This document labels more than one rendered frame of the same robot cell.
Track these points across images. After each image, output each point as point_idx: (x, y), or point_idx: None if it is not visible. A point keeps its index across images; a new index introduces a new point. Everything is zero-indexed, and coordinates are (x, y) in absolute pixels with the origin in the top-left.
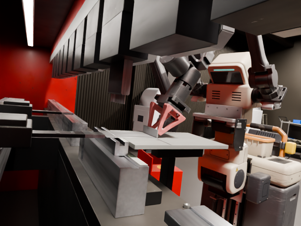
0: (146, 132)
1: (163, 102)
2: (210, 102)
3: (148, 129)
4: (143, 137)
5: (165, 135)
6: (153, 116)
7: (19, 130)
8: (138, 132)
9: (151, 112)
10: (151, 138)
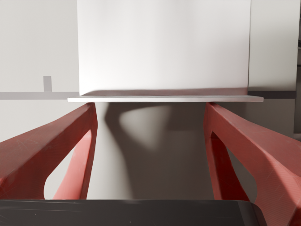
0: (203, 95)
1: (29, 208)
2: None
3: (189, 96)
4: (77, 20)
5: (169, 190)
6: (231, 152)
7: None
8: (237, 64)
9: (244, 134)
10: (75, 62)
